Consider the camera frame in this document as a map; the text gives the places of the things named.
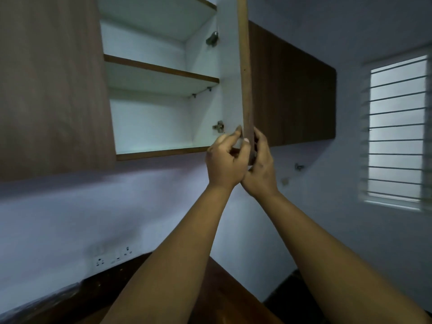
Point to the person's right hand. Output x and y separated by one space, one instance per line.
261 175

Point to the person's left thumb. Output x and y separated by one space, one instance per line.
246 151

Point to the brown wooden wall cabinet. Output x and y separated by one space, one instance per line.
293 91

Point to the white wall socket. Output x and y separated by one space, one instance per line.
113 257

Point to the person's left forearm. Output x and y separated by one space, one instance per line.
175 259

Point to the person's right fingers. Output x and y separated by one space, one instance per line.
261 141

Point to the brown cabinet door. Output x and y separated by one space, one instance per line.
245 70
50 87

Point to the person's right forearm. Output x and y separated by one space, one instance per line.
330 266

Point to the closed brown cabinet door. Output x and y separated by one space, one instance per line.
50 87

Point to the louvered glass window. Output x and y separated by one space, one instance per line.
395 131

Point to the person's left hand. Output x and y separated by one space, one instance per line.
224 165

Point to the white cabinet shelf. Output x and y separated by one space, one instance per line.
158 77
162 13

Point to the metal cabinet hinge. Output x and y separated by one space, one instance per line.
218 126
212 38

